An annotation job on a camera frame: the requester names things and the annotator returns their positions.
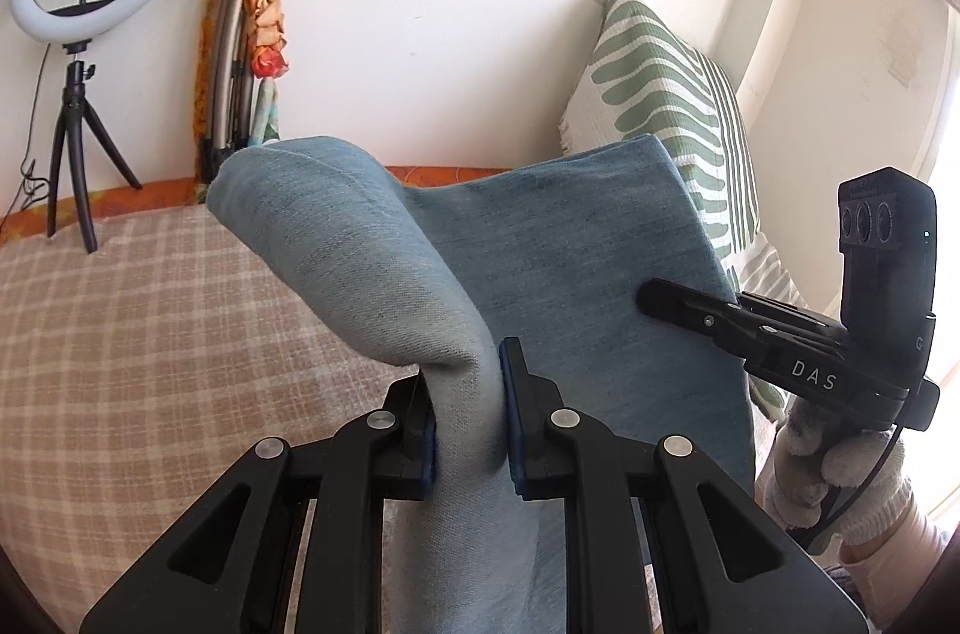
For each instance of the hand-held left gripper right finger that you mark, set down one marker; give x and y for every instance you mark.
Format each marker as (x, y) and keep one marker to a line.
(514, 409)

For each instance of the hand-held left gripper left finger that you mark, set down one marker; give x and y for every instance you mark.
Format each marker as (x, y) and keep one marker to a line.
(427, 454)

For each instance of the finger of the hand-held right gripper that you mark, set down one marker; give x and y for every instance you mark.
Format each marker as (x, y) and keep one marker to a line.
(686, 308)
(787, 313)

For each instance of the blue denim pants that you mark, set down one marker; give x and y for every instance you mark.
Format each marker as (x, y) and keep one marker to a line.
(540, 244)

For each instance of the person's right forearm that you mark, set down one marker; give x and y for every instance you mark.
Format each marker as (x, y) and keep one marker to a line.
(900, 533)

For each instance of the person's right hand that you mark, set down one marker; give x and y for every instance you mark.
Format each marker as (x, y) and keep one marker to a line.
(855, 461)

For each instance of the green leaf pattern pillow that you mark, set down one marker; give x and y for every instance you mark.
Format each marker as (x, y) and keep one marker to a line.
(660, 79)

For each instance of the beige plaid blanket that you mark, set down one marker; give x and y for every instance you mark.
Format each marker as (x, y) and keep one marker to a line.
(165, 349)

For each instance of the orange floral cloth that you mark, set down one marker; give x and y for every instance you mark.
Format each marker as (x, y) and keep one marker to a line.
(268, 19)

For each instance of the black tripod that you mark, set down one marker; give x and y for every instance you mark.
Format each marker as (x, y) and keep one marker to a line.
(71, 132)

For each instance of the folded metal chair frame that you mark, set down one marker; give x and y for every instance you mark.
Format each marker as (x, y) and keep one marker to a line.
(225, 57)

